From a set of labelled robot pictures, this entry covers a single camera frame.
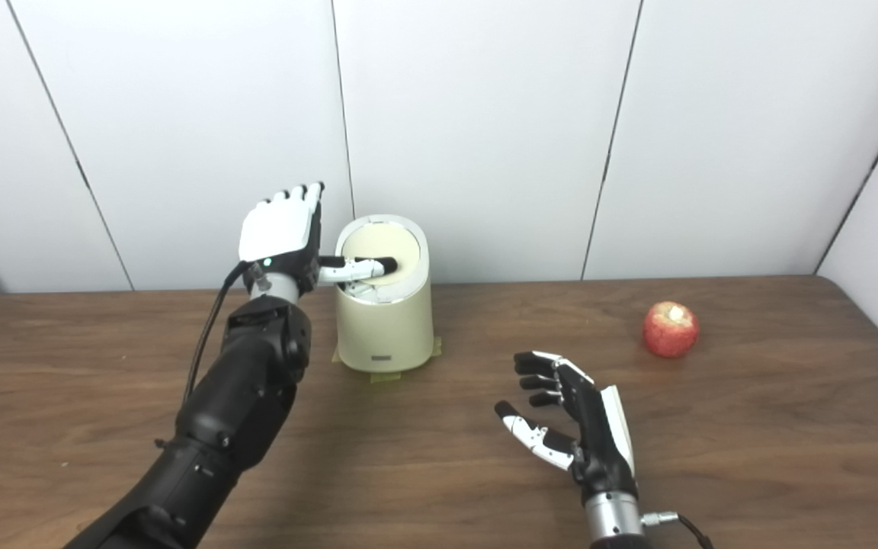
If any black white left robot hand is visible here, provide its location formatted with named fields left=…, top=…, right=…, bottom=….
left=238, top=181, right=399, bottom=300

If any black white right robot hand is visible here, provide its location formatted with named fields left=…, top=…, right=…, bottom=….
left=494, top=351, right=636, bottom=500

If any cream round bin lid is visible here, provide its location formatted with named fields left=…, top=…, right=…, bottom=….
left=340, top=223, right=421, bottom=289

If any red apple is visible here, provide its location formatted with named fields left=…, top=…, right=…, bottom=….
left=642, top=301, right=700, bottom=359

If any cream-colored bin body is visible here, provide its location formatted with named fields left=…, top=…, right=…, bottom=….
left=334, top=215, right=431, bottom=373

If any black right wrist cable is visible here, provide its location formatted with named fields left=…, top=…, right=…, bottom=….
left=641, top=511, right=714, bottom=549

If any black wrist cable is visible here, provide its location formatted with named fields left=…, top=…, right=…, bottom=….
left=641, top=511, right=714, bottom=549
left=182, top=261, right=258, bottom=405

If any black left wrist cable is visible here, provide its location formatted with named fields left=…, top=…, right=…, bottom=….
left=182, top=261, right=258, bottom=405

